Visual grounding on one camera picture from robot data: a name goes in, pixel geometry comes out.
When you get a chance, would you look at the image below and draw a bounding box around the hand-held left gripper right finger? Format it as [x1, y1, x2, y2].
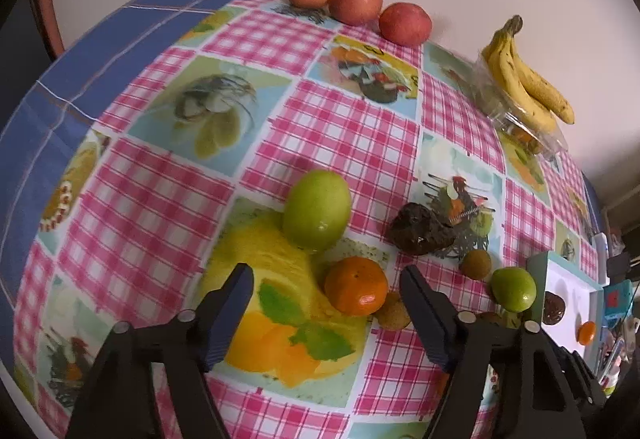
[399, 264, 588, 439]

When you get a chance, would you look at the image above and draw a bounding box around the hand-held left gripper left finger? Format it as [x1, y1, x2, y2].
[65, 263, 256, 439]

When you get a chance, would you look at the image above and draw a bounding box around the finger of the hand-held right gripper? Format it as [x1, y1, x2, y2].
[550, 346, 608, 415]

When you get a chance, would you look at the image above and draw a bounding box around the dark wrinkled passion fruit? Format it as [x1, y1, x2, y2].
[542, 291, 567, 325]
[389, 202, 457, 256]

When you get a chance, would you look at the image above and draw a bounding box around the white tray with teal rim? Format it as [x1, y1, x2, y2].
[525, 251, 606, 360]

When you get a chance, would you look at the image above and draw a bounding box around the small green apple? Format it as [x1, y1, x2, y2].
[490, 267, 537, 312]

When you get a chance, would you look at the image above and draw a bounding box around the small brown kiwi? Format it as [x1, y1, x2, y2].
[375, 291, 413, 331]
[459, 249, 493, 280]

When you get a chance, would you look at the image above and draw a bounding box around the teal box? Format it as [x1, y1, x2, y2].
[602, 281, 633, 320]

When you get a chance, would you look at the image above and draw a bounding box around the black device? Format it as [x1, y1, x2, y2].
[607, 253, 633, 276]

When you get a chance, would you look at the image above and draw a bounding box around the large green apple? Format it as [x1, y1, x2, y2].
[282, 170, 352, 252]

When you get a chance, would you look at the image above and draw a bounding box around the pink checkered printed tablecloth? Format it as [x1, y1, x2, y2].
[10, 0, 608, 439]

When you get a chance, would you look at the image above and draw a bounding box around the clear plastic container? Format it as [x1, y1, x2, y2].
[472, 52, 569, 161]

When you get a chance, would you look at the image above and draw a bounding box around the yellow banana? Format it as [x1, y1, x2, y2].
[510, 32, 576, 125]
[481, 15, 558, 135]

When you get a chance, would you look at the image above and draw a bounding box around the brown curved chair back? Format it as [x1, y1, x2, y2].
[29, 0, 66, 61]

